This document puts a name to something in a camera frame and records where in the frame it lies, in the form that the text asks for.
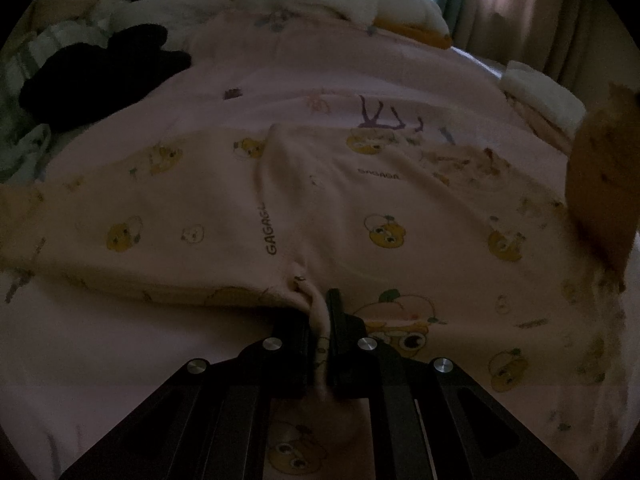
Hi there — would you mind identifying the cream bear print garment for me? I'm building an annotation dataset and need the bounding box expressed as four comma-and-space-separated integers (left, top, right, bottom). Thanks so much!
1, 124, 626, 479

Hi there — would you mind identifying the pink printed bed sheet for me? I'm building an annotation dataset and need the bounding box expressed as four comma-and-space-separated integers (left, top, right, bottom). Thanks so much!
0, 12, 640, 480

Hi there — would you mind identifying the plaid green white garment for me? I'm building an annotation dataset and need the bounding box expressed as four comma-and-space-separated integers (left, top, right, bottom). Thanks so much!
1, 21, 108, 183

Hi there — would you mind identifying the white fluffy pillow right side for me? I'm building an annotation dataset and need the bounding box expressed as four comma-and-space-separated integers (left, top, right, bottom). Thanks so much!
499, 61, 586, 141

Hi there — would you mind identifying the black garment on bed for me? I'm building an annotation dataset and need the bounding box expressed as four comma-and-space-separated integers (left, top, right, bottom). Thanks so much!
18, 24, 192, 136

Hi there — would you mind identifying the white fluffy blanket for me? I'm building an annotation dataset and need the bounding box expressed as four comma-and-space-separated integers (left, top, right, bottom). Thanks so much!
108, 0, 232, 51

